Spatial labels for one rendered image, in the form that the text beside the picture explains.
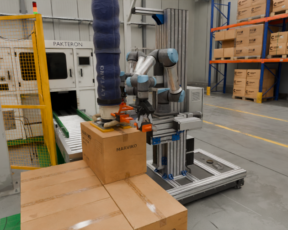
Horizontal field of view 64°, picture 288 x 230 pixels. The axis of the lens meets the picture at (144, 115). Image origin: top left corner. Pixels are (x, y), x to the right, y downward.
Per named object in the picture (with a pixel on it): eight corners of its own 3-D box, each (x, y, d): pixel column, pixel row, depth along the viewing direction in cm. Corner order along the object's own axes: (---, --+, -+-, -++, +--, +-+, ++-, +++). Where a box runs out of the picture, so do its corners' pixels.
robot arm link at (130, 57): (133, 94, 261) (137, 49, 270) (121, 94, 265) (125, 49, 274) (136, 96, 273) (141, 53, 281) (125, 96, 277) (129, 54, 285)
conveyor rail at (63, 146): (47, 124, 443) (46, 114, 439) (50, 123, 445) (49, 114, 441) (69, 171, 243) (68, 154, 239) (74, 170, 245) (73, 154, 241)
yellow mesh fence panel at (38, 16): (2, 175, 324) (-25, 17, 278) (7, 172, 333) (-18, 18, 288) (58, 180, 308) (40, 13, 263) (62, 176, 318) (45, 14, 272)
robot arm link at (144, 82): (151, 75, 158) (145, 75, 150) (151, 90, 160) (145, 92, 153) (141, 74, 161) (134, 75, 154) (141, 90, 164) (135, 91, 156)
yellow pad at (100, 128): (89, 124, 221) (89, 119, 220) (99, 122, 226) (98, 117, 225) (103, 133, 193) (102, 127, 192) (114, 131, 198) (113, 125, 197)
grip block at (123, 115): (114, 120, 192) (114, 113, 191) (125, 118, 197) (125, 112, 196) (119, 122, 185) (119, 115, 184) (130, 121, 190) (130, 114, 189)
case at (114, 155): (82, 159, 237) (80, 122, 228) (117, 151, 258) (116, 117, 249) (105, 184, 187) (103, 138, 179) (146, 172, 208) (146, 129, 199)
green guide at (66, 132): (48, 116, 441) (48, 112, 439) (54, 115, 446) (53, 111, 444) (61, 139, 303) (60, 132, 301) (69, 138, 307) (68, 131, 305)
